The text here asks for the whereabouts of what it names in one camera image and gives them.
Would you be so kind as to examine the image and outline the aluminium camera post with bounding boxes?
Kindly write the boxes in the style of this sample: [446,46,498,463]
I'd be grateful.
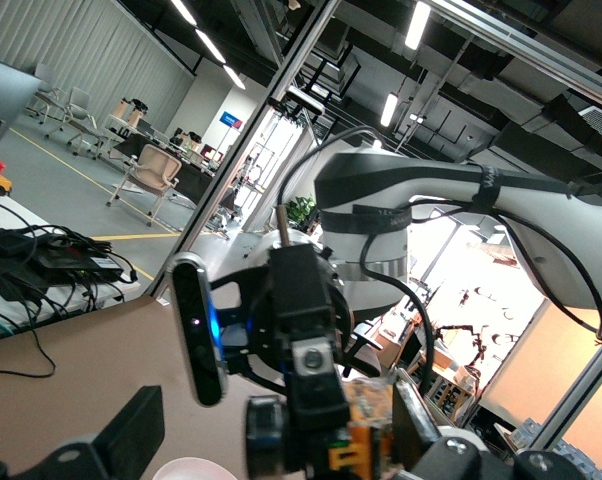
[149,0,343,304]

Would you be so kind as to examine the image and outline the grey office chair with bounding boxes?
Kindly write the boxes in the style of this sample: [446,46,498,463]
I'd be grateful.
[62,86,98,147]
[28,63,68,127]

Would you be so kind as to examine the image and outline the beige mesh office chair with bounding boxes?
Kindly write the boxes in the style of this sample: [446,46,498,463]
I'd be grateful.
[105,143,183,227]

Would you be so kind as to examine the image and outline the pink round plate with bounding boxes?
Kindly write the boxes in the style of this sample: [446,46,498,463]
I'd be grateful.
[150,456,240,480]

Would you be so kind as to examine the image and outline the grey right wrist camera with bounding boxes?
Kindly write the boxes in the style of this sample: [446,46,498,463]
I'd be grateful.
[170,251,229,408]

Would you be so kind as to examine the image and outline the aluminium frame beam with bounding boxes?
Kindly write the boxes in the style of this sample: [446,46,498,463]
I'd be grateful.
[425,0,602,96]

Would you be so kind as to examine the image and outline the white partition panel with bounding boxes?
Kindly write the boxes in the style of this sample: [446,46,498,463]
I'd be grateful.
[405,219,602,451]

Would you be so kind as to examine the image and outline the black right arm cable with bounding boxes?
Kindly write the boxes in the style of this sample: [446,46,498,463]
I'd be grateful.
[278,127,602,396]

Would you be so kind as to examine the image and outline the blue wall sign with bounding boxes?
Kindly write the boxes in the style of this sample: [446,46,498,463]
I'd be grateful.
[219,110,245,133]

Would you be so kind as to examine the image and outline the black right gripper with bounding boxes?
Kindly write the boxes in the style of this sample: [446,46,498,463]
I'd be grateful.
[268,243,353,446]

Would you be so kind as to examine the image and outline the black cable bundle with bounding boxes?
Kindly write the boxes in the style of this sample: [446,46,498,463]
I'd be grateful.
[0,225,140,321]

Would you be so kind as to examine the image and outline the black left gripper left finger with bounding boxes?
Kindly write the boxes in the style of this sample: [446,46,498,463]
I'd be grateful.
[0,383,166,480]

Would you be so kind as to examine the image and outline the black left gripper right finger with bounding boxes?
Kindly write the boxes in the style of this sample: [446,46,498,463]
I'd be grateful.
[390,367,602,480]

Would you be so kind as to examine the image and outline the green potted plant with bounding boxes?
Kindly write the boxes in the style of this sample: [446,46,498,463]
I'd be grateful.
[286,195,317,224]

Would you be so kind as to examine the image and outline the thin black looped cable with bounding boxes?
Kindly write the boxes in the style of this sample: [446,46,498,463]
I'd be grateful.
[0,319,58,380]

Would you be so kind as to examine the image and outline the grey bar-shaped camera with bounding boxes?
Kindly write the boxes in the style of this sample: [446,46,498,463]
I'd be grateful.
[284,84,327,116]

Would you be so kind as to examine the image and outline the ceiling strip light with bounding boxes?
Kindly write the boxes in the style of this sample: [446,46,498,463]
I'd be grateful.
[379,91,399,128]
[405,0,432,52]

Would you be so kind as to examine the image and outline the white side table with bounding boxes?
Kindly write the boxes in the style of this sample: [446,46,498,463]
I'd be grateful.
[0,193,143,346]

